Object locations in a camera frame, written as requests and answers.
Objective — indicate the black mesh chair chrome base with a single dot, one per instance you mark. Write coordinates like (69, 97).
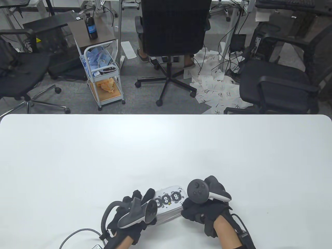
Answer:
(20, 70)

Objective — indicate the black mesh chair black armrests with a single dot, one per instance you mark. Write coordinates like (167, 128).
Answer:
(272, 77)

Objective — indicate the dark bottle blue label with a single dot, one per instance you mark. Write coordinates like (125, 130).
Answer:
(91, 28)

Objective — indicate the pile of blue packets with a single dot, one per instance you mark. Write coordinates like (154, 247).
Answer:
(97, 58)

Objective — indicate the person's right forearm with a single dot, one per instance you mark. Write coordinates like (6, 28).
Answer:
(228, 233)

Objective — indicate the white rolling cart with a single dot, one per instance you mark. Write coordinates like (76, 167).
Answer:
(106, 97)

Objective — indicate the black desk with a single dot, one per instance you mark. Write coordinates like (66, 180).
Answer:
(298, 11)

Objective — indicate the black side table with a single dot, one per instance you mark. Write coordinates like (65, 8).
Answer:
(44, 23)

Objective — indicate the black adapter box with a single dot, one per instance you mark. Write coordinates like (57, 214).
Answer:
(238, 42)

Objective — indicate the black office chair solid back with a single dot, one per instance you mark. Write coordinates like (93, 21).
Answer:
(173, 26)

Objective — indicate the black keyboard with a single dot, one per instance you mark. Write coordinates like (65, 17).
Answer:
(293, 2)

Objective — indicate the black grey tracking controller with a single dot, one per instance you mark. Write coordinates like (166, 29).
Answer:
(151, 211)
(197, 190)

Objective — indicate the white cartoon-print pencil case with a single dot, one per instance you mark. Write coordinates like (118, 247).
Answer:
(171, 199)

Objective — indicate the white paper sheet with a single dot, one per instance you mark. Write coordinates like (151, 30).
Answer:
(129, 50)

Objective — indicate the pile of white papers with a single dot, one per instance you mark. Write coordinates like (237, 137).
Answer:
(215, 88)

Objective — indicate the person's left hand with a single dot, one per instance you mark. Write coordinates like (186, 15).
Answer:
(137, 195)

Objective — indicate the person's left forearm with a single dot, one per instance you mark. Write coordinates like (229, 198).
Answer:
(122, 242)

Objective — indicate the brown side table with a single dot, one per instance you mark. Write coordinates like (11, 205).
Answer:
(77, 31)

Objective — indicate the person's right hand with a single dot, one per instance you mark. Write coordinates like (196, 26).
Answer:
(207, 212)

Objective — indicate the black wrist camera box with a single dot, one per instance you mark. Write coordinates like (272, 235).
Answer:
(246, 241)
(98, 246)

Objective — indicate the orange cloth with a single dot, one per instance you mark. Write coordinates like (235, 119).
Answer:
(106, 85)

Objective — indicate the black computer tower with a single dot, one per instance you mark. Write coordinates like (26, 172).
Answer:
(267, 39)

